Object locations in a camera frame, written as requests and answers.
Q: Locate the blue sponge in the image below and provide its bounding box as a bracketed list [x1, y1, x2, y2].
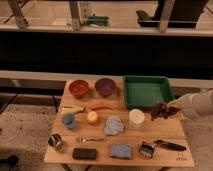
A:
[110, 144, 132, 159]

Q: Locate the purple bowl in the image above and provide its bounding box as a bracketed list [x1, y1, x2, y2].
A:
[95, 78, 116, 97]

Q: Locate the crumpled blue cloth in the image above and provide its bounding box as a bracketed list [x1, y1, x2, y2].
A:
[104, 116, 124, 136]

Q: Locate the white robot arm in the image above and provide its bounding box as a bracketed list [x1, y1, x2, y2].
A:
[167, 90, 213, 120]

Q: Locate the small metal cup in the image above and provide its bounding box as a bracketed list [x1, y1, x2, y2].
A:
[48, 134, 63, 151]

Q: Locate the orange bowl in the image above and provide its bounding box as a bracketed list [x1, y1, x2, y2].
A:
[69, 80, 89, 98]

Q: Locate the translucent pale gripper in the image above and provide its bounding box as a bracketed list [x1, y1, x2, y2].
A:
[167, 99, 185, 120]

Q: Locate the green plastic tray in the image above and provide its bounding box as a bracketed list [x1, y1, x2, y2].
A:
[123, 75, 175, 110]

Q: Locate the red chili pepper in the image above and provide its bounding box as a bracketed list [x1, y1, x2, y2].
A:
[87, 104, 113, 111]

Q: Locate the black rectangular block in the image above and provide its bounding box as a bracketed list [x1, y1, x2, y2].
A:
[72, 148, 97, 160]

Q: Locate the metal fork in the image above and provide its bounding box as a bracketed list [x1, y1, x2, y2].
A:
[76, 137, 106, 143]

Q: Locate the yellow banana peel toy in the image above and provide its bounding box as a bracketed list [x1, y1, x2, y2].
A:
[61, 106, 85, 114]

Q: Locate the white plastic cup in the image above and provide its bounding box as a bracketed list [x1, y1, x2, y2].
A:
[129, 109, 145, 128]

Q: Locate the green object on shelf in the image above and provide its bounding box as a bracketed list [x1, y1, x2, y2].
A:
[86, 15, 109, 26]

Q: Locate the dark red grape bunch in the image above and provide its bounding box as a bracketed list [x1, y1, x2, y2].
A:
[150, 103, 172, 121]

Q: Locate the blue plastic cup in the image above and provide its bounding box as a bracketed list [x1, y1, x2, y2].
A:
[61, 113, 76, 129]

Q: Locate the black handled peeler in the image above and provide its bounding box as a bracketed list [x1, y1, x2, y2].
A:
[154, 140, 186, 151]

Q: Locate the yellow round fruit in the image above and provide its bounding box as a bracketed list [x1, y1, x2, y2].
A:
[86, 111, 99, 125]

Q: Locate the wooden table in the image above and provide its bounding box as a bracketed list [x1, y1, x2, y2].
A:
[44, 80, 194, 168]

